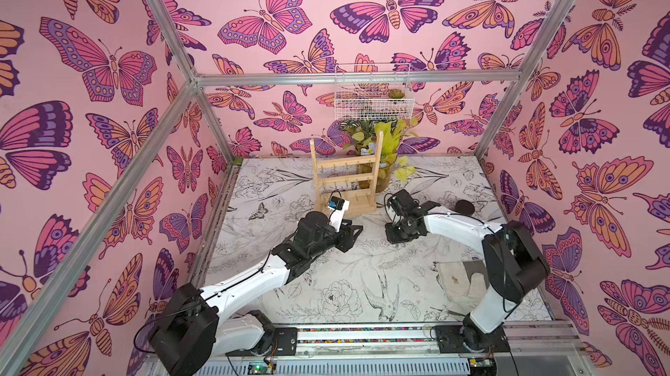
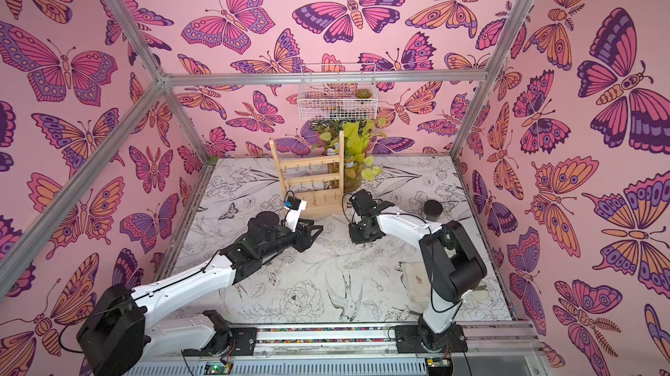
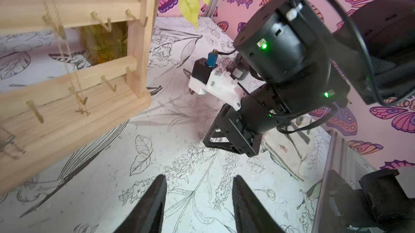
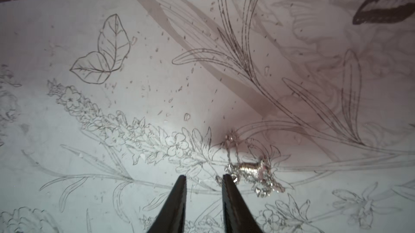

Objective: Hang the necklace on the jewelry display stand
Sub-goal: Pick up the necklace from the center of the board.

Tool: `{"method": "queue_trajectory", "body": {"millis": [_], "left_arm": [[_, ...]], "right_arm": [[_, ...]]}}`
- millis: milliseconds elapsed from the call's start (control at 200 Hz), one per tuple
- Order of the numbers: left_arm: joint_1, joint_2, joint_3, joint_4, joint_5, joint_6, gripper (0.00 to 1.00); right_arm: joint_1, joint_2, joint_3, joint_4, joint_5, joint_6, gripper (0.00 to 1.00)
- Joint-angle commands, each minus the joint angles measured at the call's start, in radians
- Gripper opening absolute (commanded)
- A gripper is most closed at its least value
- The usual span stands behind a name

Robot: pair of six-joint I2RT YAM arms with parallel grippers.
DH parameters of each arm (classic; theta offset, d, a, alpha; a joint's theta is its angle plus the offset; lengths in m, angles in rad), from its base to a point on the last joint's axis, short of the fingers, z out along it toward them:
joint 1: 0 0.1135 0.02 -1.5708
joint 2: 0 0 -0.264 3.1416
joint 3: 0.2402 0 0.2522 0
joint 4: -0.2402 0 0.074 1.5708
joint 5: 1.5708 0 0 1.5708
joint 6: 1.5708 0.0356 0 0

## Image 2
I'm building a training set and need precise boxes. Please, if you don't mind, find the small black cylinder jar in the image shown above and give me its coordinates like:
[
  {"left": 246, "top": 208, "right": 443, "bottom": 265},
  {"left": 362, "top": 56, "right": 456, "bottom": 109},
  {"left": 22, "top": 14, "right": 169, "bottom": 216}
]
[{"left": 422, "top": 199, "right": 444, "bottom": 222}]

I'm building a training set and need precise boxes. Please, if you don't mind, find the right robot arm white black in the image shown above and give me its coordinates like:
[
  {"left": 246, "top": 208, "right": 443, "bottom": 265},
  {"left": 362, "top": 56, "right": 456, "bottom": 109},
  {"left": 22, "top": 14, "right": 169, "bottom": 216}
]
[{"left": 348, "top": 189, "right": 488, "bottom": 351}]

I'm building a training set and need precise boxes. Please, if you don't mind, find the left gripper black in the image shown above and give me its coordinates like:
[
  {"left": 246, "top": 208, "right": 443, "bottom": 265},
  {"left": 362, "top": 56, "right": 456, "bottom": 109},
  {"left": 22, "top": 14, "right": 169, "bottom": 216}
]
[{"left": 259, "top": 219, "right": 324, "bottom": 262}]

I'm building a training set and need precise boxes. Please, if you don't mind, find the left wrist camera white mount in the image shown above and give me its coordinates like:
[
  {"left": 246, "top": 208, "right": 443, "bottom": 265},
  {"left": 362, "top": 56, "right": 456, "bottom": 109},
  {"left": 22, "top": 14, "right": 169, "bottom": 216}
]
[{"left": 284, "top": 196, "right": 307, "bottom": 232}]

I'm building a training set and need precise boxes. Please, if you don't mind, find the white wire basket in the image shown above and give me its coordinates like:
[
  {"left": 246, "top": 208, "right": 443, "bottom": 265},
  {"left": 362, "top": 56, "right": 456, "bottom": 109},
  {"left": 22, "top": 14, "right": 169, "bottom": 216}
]
[{"left": 296, "top": 62, "right": 379, "bottom": 121}]

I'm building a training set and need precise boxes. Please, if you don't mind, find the potted green plant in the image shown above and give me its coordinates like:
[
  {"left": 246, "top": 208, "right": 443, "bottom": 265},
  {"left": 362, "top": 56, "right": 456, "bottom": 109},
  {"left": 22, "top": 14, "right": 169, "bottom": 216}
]
[{"left": 308, "top": 119, "right": 385, "bottom": 193}]

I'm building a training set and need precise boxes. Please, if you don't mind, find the wooden jewelry display stand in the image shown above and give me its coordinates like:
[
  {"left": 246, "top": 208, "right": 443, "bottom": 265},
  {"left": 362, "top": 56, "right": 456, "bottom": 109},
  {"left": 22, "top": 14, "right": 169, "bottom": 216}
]
[{"left": 269, "top": 131, "right": 345, "bottom": 220}]

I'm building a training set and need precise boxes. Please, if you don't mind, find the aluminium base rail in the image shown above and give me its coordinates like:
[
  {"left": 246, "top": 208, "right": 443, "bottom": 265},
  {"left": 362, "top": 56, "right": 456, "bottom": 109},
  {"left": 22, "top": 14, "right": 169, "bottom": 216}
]
[{"left": 126, "top": 321, "right": 551, "bottom": 375}]

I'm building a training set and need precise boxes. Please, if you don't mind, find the small succulent in basket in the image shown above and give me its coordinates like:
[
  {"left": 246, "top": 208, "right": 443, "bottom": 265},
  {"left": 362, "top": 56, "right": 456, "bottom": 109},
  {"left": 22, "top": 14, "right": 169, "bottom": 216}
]
[{"left": 354, "top": 88, "right": 373, "bottom": 100}]

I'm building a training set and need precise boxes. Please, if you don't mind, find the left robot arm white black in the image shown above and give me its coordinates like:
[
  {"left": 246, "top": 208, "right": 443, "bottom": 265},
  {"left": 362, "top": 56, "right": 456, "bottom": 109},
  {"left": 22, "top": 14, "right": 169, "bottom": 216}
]
[{"left": 77, "top": 211, "right": 323, "bottom": 375}]

